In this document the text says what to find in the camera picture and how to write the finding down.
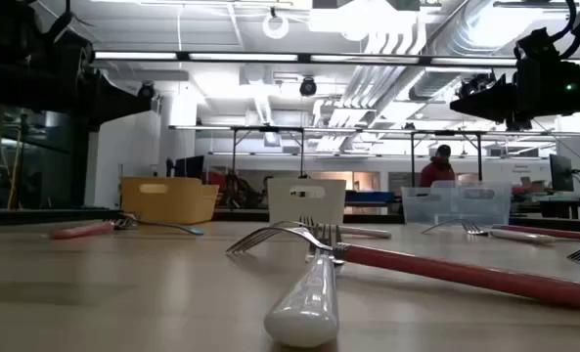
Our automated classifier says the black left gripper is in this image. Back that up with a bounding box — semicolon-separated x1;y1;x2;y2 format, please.
76;66;154;131

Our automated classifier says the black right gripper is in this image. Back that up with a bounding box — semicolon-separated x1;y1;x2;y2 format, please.
449;57;580;131

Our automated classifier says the pink-handled fork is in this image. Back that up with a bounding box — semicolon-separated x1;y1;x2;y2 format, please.
49;217;135;241

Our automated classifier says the red-handled fork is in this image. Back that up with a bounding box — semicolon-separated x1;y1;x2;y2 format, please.
225;225;580;310
420;218;580;242

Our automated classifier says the person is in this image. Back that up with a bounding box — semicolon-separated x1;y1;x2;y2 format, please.
419;144;457;189

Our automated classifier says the yellow plastic bin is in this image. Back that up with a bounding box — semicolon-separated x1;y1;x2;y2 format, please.
120;176;220;226

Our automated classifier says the clear plastic bin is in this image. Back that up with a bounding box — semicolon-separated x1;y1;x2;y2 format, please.
400;180;513;226

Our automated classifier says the blue storage bin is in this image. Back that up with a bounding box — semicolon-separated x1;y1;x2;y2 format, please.
345;191;398;203

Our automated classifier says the white plastic bin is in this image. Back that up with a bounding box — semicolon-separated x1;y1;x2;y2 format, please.
267;178;347;226

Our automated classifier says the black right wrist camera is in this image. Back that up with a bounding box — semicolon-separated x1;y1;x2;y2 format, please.
513;27;553;63

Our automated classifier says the black background table frame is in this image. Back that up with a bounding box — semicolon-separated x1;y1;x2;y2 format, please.
409;129;486;187
229;124;306;180

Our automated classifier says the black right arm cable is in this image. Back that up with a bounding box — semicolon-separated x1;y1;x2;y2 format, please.
551;0;580;60

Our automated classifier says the yellow cable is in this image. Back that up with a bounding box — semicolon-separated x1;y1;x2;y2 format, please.
0;102;22;211

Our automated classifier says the white ring lamp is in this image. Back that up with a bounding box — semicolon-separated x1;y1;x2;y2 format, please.
261;7;290;41

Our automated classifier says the black overhead camera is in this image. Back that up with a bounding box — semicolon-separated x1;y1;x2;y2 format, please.
298;76;319;98

